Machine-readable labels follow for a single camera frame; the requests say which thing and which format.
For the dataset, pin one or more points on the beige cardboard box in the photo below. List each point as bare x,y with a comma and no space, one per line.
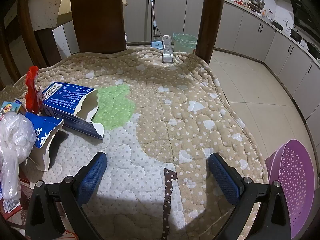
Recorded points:
45,2

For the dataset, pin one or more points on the yellow blue small box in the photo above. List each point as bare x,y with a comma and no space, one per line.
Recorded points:
10,107

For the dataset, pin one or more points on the green plastic bin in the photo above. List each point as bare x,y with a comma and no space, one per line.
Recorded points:
185,42

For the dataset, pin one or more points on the silver metal clip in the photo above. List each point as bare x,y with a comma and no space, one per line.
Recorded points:
167,52

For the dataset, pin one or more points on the red foil wrapper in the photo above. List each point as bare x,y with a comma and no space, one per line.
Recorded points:
31,90

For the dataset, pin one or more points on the purple plastic basket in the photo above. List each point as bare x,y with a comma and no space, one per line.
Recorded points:
295,180

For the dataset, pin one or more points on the black range hood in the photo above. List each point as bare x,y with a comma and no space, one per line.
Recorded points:
305,15

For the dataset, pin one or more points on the torn blue box small print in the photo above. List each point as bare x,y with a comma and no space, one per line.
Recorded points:
67,97

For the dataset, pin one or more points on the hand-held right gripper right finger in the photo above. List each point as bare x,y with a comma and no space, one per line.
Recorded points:
225,180

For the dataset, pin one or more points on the blue mop base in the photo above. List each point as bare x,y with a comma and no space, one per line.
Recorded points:
157,44

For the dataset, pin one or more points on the kitchen spice rack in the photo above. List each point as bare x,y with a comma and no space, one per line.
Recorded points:
256,3

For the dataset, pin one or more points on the clear plastic bag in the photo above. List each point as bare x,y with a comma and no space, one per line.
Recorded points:
15,135

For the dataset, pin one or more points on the black wok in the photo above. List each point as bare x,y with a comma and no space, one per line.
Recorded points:
313,50

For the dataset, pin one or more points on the torn blue box large characters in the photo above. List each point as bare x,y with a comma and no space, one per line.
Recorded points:
40,132

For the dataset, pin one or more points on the grey lower kitchen cabinets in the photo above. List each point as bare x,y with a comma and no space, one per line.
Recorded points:
250,30

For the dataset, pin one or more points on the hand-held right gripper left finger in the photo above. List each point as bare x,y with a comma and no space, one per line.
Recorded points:
91,177

